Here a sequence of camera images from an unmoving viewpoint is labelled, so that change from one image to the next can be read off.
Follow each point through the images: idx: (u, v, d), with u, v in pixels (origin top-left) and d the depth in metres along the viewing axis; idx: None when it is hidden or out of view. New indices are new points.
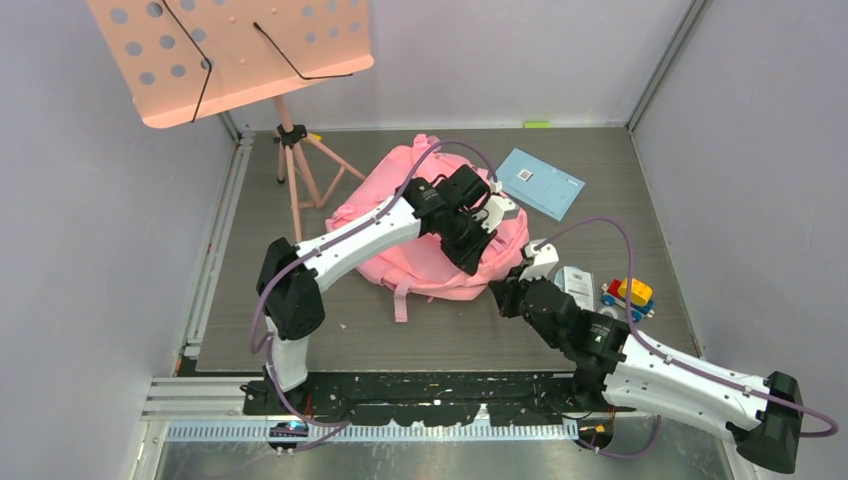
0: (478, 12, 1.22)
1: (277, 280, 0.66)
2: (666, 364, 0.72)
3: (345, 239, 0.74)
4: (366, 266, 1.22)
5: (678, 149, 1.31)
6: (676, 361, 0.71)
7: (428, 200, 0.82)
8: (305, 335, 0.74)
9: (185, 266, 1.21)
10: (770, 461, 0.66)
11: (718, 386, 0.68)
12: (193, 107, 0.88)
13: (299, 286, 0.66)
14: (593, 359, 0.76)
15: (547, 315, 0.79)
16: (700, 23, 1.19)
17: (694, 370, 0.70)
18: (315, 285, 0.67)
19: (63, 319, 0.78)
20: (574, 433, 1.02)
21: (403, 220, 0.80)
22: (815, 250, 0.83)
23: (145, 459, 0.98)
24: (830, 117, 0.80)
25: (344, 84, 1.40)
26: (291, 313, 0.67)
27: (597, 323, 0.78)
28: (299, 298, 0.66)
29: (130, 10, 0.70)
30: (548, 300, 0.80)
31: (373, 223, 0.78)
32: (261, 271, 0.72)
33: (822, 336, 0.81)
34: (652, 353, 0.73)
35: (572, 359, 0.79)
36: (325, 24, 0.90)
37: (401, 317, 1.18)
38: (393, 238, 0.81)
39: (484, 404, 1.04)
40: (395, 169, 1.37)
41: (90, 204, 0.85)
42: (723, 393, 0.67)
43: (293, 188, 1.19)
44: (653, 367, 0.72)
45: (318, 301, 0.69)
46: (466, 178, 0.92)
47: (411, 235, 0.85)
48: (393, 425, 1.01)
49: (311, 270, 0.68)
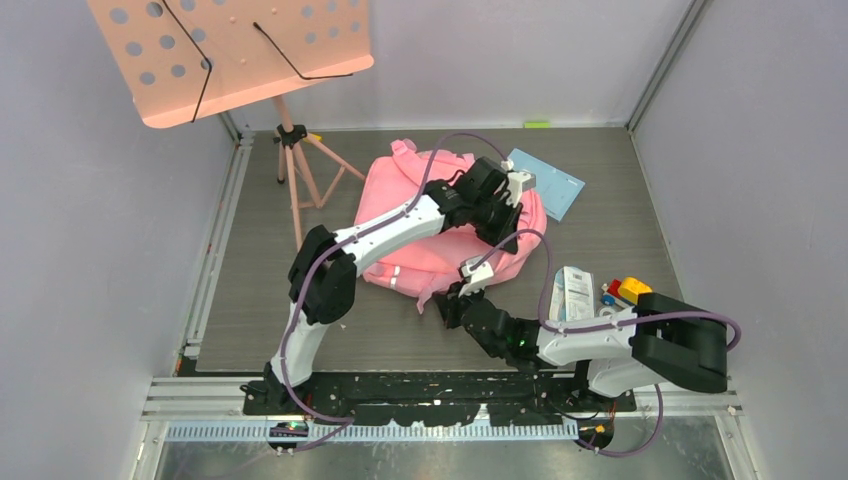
0: (479, 11, 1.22)
1: (317, 261, 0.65)
2: (564, 336, 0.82)
3: (379, 229, 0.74)
4: (406, 284, 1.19)
5: (678, 149, 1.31)
6: (570, 329, 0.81)
7: (451, 200, 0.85)
8: (330, 322, 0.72)
9: (185, 266, 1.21)
10: (699, 382, 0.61)
11: (601, 333, 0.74)
12: (193, 107, 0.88)
13: (339, 268, 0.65)
14: (532, 362, 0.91)
15: (487, 333, 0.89)
16: (700, 22, 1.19)
17: (580, 329, 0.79)
18: (353, 268, 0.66)
19: (64, 319, 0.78)
20: (575, 433, 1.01)
21: (430, 215, 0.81)
22: (815, 250, 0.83)
23: (145, 459, 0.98)
24: (831, 117, 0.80)
25: (344, 84, 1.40)
26: (327, 295, 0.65)
27: (525, 329, 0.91)
28: (338, 279, 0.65)
29: (130, 10, 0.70)
30: (482, 318, 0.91)
31: (402, 216, 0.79)
32: (295, 256, 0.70)
33: (823, 336, 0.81)
34: (553, 333, 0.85)
35: (513, 364, 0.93)
36: (325, 24, 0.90)
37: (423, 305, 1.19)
38: (419, 232, 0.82)
39: (484, 404, 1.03)
40: (385, 183, 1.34)
41: (90, 204, 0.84)
42: (606, 338, 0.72)
43: (293, 188, 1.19)
44: (555, 343, 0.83)
45: (352, 285, 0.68)
46: (482, 171, 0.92)
47: (434, 230, 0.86)
48: (393, 425, 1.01)
49: (349, 254, 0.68)
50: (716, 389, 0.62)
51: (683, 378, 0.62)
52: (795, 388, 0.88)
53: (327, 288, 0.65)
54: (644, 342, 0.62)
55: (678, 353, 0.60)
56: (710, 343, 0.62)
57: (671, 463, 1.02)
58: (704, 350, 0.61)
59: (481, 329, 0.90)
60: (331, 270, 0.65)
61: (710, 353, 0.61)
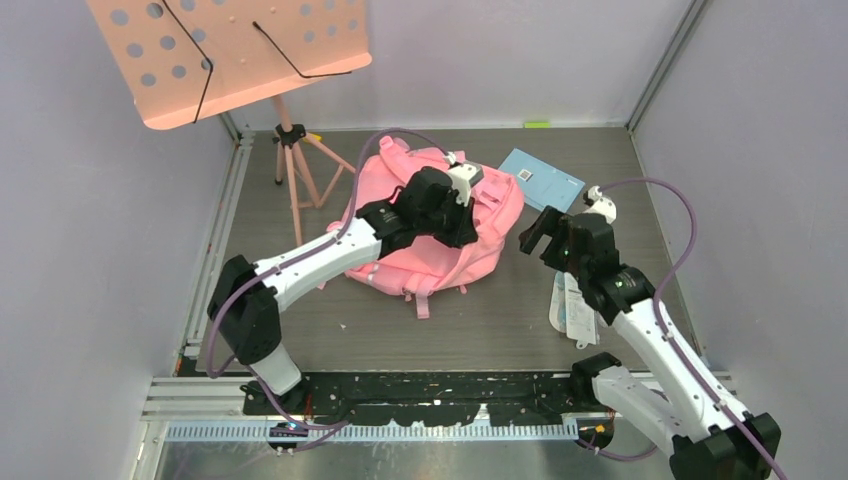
0: (479, 11, 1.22)
1: (234, 298, 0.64)
2: (662, 339, 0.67)
3: (306, 258, 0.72)
4: (384, 282, 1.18)
5: (678, 149, 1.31)
6: (673, 343, 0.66)
7: (389, 223, 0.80)
8: (255, 358, 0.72)
9: (185, 265, 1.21)
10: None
11: (693, 383, 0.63)
12: (196, 107, 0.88)
13: (257, 304, 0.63)
14: (600, 299, 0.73)
15: (579, 234, 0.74)
16: (699, 22, 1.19)
17: (686, 360, 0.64)
18: (274, 303, 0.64)
19: (63, 318, 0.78)
20: (574, 433, 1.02)
21: (365, 241, 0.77)
22: (816, 249, 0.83)
23: (145, 459, 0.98)
24: (830, 116, 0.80)
25: (344, 83, 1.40)
26: (246, 333, 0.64)
27: (626, 273, 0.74)
28: (256, 318, 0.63)
29: (130, 10, 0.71)
30: (591, 222, 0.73)
31: (334, 242, 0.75)
32: (215, 290, 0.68)
33: (823, 335, 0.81)
34: (656, 324, 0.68)
35: (582, 287, 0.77)
36: (324, 23, 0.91)
37: (424, 314, 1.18)
38: (354, 258, 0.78)
39: (484, 404, 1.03)
40: (376, 181, 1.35)
41: (91, 204, 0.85)
42: (693, 393, 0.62)
43: (293, 188, 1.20)
44: (649, 333, 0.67)
45: (274, 321, 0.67)
46: (418, 186, 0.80)
47: (372, 256, 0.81)
48: (393, 425, 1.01)
49: (269, 289, 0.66)
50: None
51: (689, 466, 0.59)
52: (795, 387, 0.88)
53: (245, 327, 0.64)
54: (720, 438, 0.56)
55: (726, 473, 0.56)
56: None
57: (672, 464, 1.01)
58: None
59: (578, 225, 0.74)
60: (249, 307, 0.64)
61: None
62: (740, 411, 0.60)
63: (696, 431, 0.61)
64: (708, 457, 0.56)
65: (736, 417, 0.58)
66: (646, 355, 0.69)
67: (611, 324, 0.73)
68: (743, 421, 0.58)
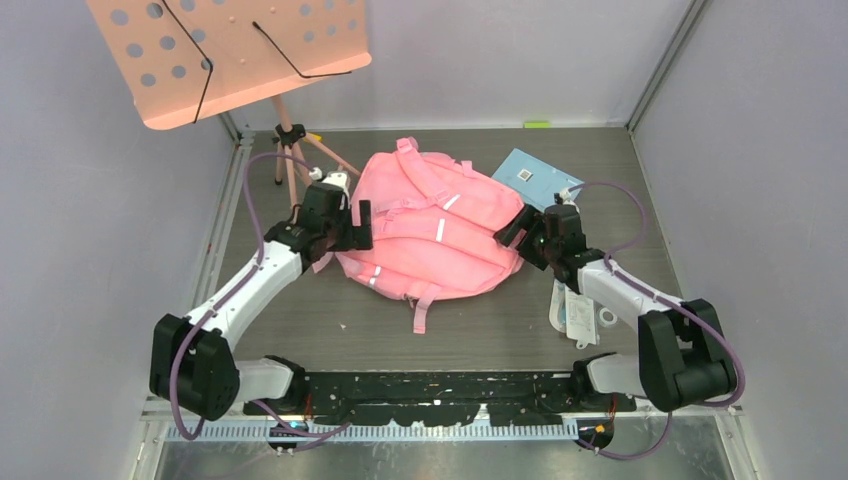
0: (478, 11, 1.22)
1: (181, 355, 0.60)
2: (609, 273, 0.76)
3: (236, 293, 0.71)
4: (386, 286, 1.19)
5: (677, 149, 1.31)
6: (617, 271, 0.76)
7: (299, 235, 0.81)
8: (223, 411, 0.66)
9: (185, 265, 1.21)
10: (654, 381, 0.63)
11: (631, 290, 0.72)
12: (195, 107, 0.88)
13: (205, 350, 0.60)
14: (565, 271, 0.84)
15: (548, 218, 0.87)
16: (699, 22, 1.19)
17: (624, 277, 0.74)
18: (224, 343, 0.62)
19: (64, 317, 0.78)
20: (575, 433, 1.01)
21: (285, 257, 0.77)
22: (815, 251, 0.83)
23: (145, 459, 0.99)
24: (830, 117, 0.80)
25: (344, 83, 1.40)
26: (205, 385, 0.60)
27: (584, 247, 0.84)
28: (208, 362, 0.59)
29: (130, 11, 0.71)
30: (561, 209, 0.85)
31: (257, 269, 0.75)
32: (153, 361, 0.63)
33: (822, 336, 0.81)
34: (603, 269, 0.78)
35: (553, 263, 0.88)
36: (324, 23, 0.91)
37: (421, 328, 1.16)
38: (281, 279, 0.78)
39: (484, 404, 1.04)
40: (380, 178, 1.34)
41: (91, 204, 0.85)
42: (634, 296, 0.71)
43: (293, 190, 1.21)
44: (600, 274, 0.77)
45: (228, 362, 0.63)
46: (317, 196, 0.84)
47: (296, 272, 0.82)
48: (393, 425, 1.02)
49: (213, 331, 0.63)
50: (663, 409, 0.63)
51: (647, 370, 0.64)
52: (796, 389, 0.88)
53: (202, 378, 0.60)
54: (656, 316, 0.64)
55: (671, 351, 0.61)
56: (700, 371, 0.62)
57: (672, 463, 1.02)
58: (688, 373, 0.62)
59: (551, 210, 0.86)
60: (196, 357, 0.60)
61: (695, 382, 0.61)
62: (674, 298, 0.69)
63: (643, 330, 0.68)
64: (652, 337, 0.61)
65: (671, 301, 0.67)
66: (599, 291, 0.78)
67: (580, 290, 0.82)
68: (677, 304, 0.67)
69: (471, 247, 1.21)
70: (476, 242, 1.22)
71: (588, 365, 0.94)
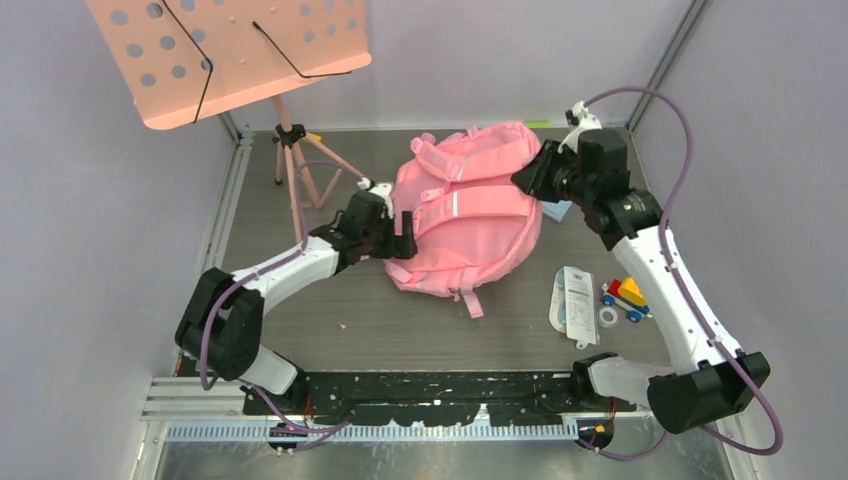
0: (478, 12, 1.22)
1: (221, 303, 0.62)
2: (666, 269, 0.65)
3: (276, 267, 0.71)
4: (431, 286, 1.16)
5: (678, 148, 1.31)
6: (676, 272, 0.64)
7: (339, 239, 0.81)
8: (236, 375, 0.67)
9: (185, 265, 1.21)
10: (667, 406, 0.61)
11: (687, 318, 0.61)
12: (195, 107, 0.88)
13: (245, 304, 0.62)
14: (606, 217, 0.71)
15: (585, 148, 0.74)
16: (700, 21, 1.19)
17: (688, 293, 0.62)
18: (260, 303, 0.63)
19: (64, 316, 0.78)
20: (575, 433, 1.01)
21: (327, 251, 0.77)
22: (817, 250, 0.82)
23: (145, 460, 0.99)
24: (830, 117, 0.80)
25: (344, 83, 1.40)
26: (232, 339, 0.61)
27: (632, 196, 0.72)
28: (244, 316, 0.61)
29: (130, 11, 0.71)
30: (602, 138, 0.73)
31: (299, 253, 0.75)
32: (187, 308, 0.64)
33: (823, 335, 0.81)
34: (661, 253, 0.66)
35: (588, 210, 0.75)
36: (324, 23, 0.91)
37: (480, 312, 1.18)
38: (316, 272, 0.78)
39: (484, 404, 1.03)
40: (411, 186, 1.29)
41: (91, 204, 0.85)
42: (687, 328, 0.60)
43: (293, 188, 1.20)
44: (651, 262, 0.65)
45: (258, 325, 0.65)
46: (360, 206, 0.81)
47: (329, 273, 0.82)
48: (392, 425, 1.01)
49: (252, 291, 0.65)
50: (663, 424, 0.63)
51: (668, 397, 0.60)
52: (795, 389, 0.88)
53: (233, 332, 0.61)
54: (709, 373, 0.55)
55: (706, 404, 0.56)
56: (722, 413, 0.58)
57: (672, 464, 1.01)
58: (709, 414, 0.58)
59: (589, 140, 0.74)
60: (236, 310, 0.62)
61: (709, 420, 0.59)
62: (735, 347, 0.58)
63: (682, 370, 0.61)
64: (691, 390, 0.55)
65: (728, 352, 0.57)
66: (643, 282, 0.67)
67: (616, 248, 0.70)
68: (736, 357, 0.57)
69: (483, 206, 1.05)
70: (486, 199, 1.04)
71: (591, 364, 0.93)
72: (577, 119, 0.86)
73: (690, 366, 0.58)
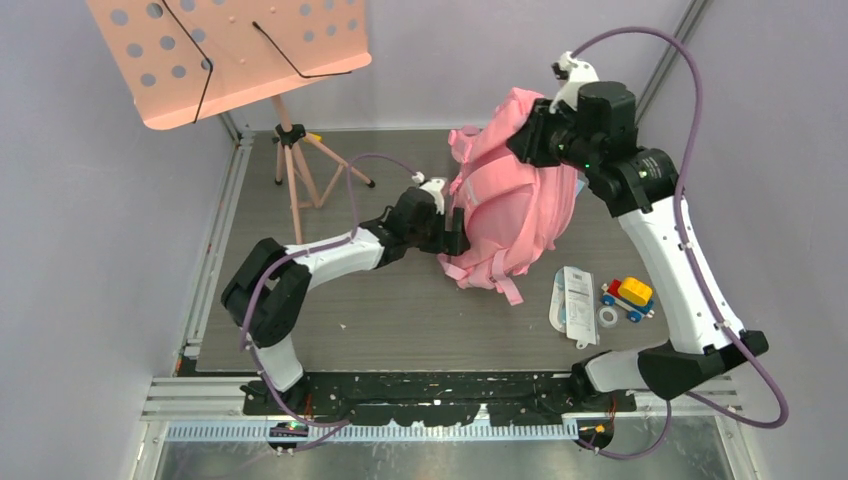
0: (478, 12, 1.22)
1: (269, 272, 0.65)
2: (679, 248, 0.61)
3: (326, 249, 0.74)
4: (475, 279, 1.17)
5: (677, 148, 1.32)
6: (689, 252, 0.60)
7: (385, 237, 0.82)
8: (272, 342, 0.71)
9: (185, 266, 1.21)
10: (662, 379, 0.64)
11: (699, 303, 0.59)
12: (195, 107, 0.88)
13: (292, 277, 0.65)
14: (615, 183, 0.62)
15: (590, 105, 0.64)
16: (699, 21, 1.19)
17: (699, 274, 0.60)
18: (307, 278, 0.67)
19: (64, 316, 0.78)
20: (575, 433, 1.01)
21: (372, 243, 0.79)
22: (816, 250, 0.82)
23: (145, 460, 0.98)
24: (829, 117, 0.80)
25: (344, 83, 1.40)
26: (274, 308, 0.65)
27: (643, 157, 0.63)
28: (291, 287, 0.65)
29: (129, 10, 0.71)
30: (607, 93, 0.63)
31: (348, 241, 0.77)
32: (240, 270, 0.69)
33: (823, 335, 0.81)
34: (675, 229, 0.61)
35: (592, 176, 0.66)
36: (324, 23, 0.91)
37: (519, 300, 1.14)
38: (360, 262, 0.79)
39: (484, 404, 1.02)
40: None
41: (91, 204, 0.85)
42: (696, 312, 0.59)
43: (293, 189, 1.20)
44: (665, 241, 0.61)
45: (300, 300, 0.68)
46: (408, 204, 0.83)
47: (371, 265, 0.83)
48: (393, 425, 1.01)
49: (301, 266, 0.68)
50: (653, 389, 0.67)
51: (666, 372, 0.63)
52: (794, 389, 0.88)
53: (276, 302, 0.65)
54: (714, 359, 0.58)
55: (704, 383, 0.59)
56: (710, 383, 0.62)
57: (671, 463, 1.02)
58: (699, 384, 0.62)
59: (591, 95, 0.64)
60: (283, 281, 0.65)
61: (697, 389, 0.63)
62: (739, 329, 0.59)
63: (682, 348, 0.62)
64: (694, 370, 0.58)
65: (734, 336, 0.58)
66: (649, 259, 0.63)
67: (623, 218, 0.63)
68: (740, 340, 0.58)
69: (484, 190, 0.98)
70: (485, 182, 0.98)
71: (587, 365, 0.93)
72: (565, 73, 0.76)
73: (694, 350, 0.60)
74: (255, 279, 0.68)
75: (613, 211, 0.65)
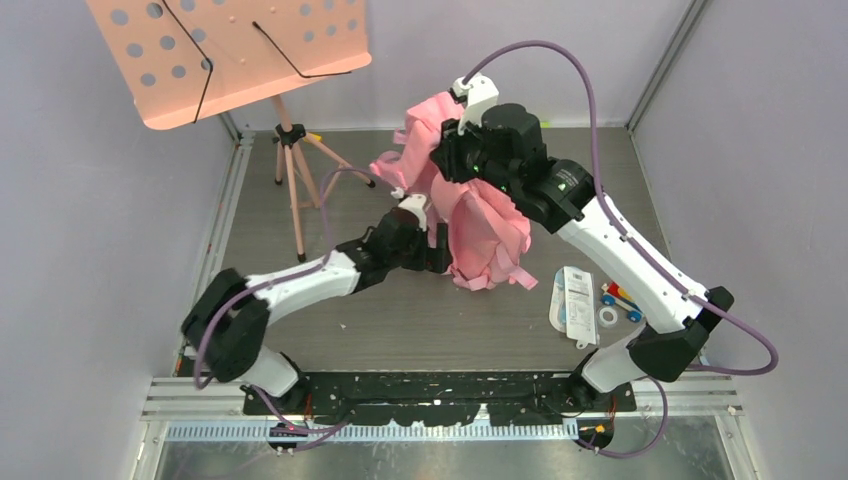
0: (478, 11, 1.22)
1: (225, 308, 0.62)
2: (621, 240, 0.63)
3: (295, 278, 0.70)
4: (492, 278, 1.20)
5: (677, 148, 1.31)
6: (632, 240, 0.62)
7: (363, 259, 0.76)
8: (231, 377, 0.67)
9: (185, 266, 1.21)
10: (658, 365, 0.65)
11: (658, 281, 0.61)
12: (195, 107, 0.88)
13: (249, 313, 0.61)
14: (545, 205, 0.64)
15: (502, 134, 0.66)
16: (699, 21, 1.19)
17: (648, 256, 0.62)
18: (265, 315, 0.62)
19: (63, 315, 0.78)
20: (575, 433, 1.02)
21: (346, 270, 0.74)
22: (815, 251, 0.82)
23: (144, 460, 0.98)
24: (828, 118, 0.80)
25: (343, 83, 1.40)
26: (230, 345, 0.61)
27: (562, 172, 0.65)
28: (247, 325, 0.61)
29: (130, 10, 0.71)
30: (511, 120, 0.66)
31: (319, 268, 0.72)
32: (198, 304, 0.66)
33: (822, 336, 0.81)
34: (612, 225, 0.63)
35: (517, 201, 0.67)
36: (324, 23, 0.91)
37: (534, 280, 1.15)
38: (332, 291, 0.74)
39: (484, 404, 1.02)
40: None
41: (91, 203, 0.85)
42: (661, 290, 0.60)
43: (293, 189, 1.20)
44: (607, 238, 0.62)
45: (260, 335, 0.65)
46: (389, 226, 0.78)
47: (347, 291, 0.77)
48: (393, 425, 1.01)
49: (260, 300, 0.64)
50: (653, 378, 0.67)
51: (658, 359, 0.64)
52: (794, 389, 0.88)
53: (231, 339, 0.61)
54: (697, 328, 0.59)
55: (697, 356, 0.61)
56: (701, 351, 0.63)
57: (670, 462, 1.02)
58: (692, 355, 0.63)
59: (497, 126, 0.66)
60: (240, 317, 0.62)
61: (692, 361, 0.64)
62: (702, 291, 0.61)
63: (664, 330, 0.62)
64: (683, 347, 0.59)
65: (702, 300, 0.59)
66: (598, 257, 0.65)
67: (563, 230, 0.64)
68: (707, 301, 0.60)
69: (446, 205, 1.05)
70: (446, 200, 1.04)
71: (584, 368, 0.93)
72: (463, 98, 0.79)
73: (676, 328, 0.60)
74: (213, 313, 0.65)
75: (548, 229, 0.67)
